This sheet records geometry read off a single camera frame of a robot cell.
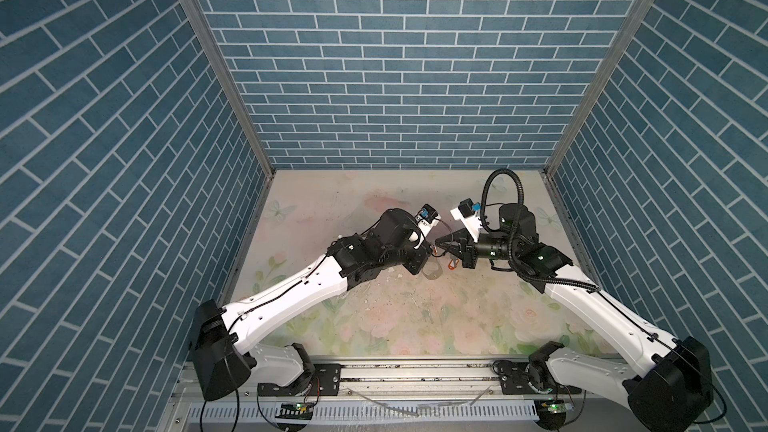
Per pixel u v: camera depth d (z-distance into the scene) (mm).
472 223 640
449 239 682
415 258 623
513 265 576
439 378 753
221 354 370
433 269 734
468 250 631
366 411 705
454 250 698
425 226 627
